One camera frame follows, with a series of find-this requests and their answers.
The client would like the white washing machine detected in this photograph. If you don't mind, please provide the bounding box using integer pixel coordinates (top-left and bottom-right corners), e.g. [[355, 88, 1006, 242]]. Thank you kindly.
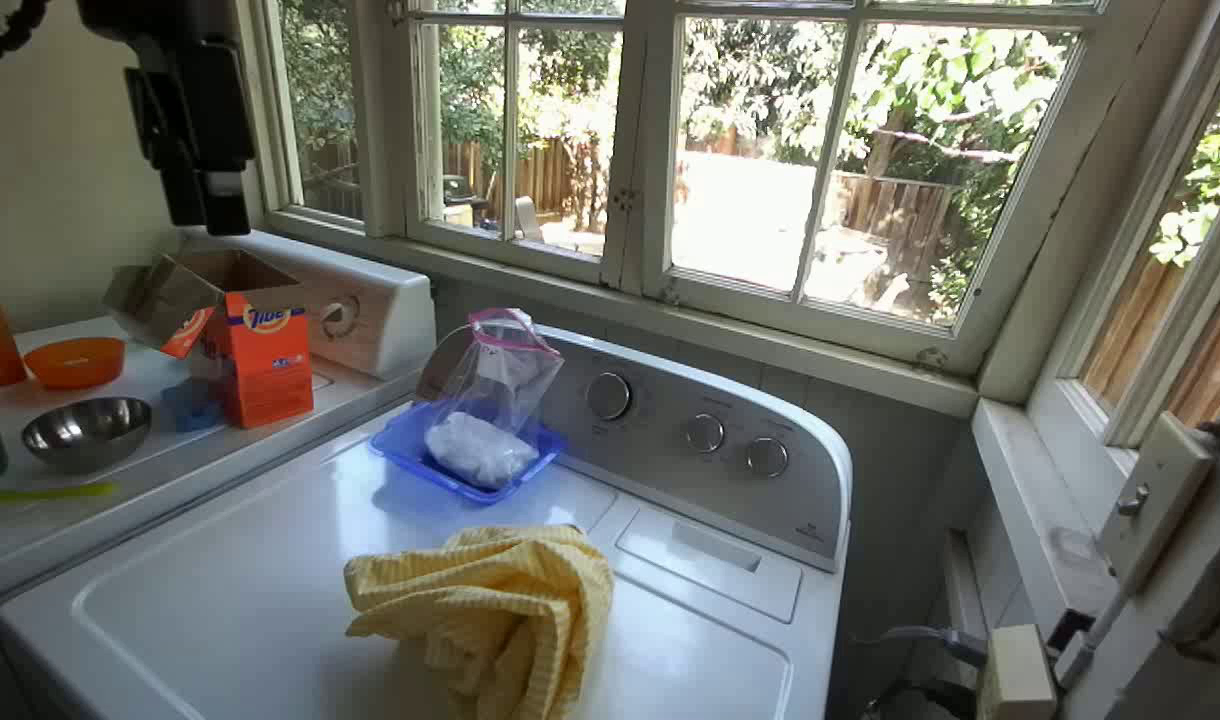
[[0, 317, 860, 720]]

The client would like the large silver washer knob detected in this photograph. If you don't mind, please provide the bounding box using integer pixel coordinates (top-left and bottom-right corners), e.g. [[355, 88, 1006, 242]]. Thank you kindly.
[[584, 370, 640, 427]]

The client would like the metal bowl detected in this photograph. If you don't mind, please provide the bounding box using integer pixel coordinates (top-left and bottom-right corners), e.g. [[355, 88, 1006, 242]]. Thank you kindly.
[[20, 392, 160, 480]]

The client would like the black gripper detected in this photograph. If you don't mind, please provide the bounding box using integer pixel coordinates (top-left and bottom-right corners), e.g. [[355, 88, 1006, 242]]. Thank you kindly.
[[77, 0, 258, 242]]

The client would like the grey hose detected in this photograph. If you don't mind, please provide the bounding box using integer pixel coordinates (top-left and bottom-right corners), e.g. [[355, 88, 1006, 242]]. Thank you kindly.
[[857, 622, 990, 720]]

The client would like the clear zip bag with powder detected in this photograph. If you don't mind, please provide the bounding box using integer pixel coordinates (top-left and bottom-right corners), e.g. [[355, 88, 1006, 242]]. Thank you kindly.
[[414, 310, 567, 491]]

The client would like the yellow-green utensil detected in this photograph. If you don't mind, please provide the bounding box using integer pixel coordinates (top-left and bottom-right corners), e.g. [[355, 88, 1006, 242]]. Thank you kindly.
[[0, 478, 126, 520]]

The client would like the yellow waffle towel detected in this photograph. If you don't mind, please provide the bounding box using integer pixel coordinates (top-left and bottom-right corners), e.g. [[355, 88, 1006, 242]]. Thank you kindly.
[[338, 520, 621, 720]]

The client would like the beige box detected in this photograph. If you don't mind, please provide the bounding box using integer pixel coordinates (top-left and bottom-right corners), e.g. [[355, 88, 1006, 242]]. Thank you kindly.
[[975, 622, 1059, 720]]

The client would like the white wall plate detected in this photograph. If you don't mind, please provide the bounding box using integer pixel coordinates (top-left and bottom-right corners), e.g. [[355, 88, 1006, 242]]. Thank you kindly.
[[1095, 407, 1220, 595]]

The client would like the orange plastic bowl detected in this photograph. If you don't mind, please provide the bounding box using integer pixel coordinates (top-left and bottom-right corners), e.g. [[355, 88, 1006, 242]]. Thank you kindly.
[[20, 334, 126, 397]]

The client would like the dryer knob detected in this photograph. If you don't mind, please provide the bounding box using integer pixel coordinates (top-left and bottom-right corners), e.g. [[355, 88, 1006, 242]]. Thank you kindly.
[[317, 294, 362, 343]]

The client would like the wide white window frame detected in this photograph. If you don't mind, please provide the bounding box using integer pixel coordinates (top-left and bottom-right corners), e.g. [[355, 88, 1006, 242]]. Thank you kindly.
[[224, 0, 1118, 385]]

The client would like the blue plastic tray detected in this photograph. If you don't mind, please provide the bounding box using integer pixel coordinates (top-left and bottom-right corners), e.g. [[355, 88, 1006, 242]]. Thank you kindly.
[[367, 397, 567, 513]]

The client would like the white dryer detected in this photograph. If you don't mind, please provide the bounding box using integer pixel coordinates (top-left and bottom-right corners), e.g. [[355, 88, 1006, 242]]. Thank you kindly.
[[0, 226, 440, 603]]

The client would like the small silver washer knob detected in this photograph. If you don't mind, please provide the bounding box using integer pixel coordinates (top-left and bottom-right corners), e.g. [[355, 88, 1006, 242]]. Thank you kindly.
[[738, 433, 794, 483], [681, 407, 731, 462]]

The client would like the narrow white window frame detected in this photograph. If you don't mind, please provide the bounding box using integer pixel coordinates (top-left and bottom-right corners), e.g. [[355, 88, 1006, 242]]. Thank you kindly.
[[981, 0, 1220, 453]]

